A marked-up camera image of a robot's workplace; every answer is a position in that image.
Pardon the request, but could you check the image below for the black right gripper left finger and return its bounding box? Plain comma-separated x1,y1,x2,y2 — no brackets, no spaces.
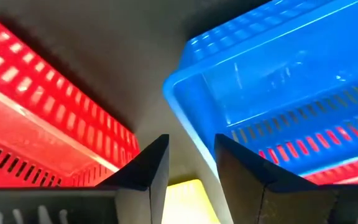
0,133,170,224

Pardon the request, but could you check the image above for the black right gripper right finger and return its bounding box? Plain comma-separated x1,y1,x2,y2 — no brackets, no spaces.
214,133,358,224

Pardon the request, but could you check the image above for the yellow plastic basket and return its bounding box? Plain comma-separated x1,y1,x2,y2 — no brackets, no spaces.
162,179,222,224

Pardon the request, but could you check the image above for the small blue plastic basket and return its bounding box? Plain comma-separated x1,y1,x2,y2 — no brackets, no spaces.
162,0,358,224

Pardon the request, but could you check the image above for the small red plastic basket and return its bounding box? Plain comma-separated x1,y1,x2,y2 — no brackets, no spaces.
0,14,141,189

